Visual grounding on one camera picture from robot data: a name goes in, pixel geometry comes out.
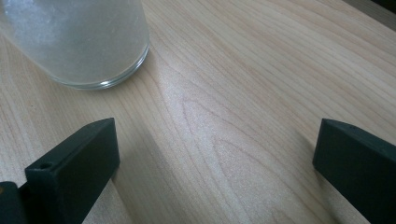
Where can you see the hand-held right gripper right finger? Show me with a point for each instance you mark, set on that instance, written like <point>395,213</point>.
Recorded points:
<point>361,168</point>

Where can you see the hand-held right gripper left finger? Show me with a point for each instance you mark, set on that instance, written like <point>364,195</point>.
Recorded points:
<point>74,168</point>

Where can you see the white-lid jar with white powder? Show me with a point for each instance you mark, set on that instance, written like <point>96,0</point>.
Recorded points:
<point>77,37</point>

